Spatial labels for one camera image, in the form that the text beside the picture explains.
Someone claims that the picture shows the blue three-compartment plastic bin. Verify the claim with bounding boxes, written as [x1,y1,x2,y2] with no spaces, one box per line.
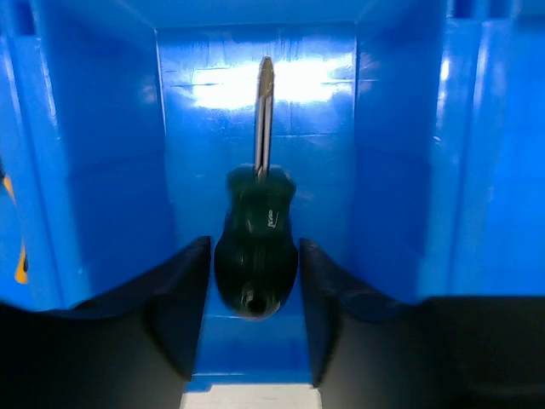
[1,1,544,408]

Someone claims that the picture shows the green screwdriver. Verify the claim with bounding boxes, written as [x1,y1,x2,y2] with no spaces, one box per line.
[214,56,298,320]

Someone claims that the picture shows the yellow-handled pliers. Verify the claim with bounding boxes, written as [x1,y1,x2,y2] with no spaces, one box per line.
[0,170,30,285]

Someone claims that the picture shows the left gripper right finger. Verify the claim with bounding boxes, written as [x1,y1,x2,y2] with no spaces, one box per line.
[299,239,422,388]

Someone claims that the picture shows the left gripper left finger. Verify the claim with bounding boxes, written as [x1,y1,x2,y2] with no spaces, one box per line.
[72,236,211,381]

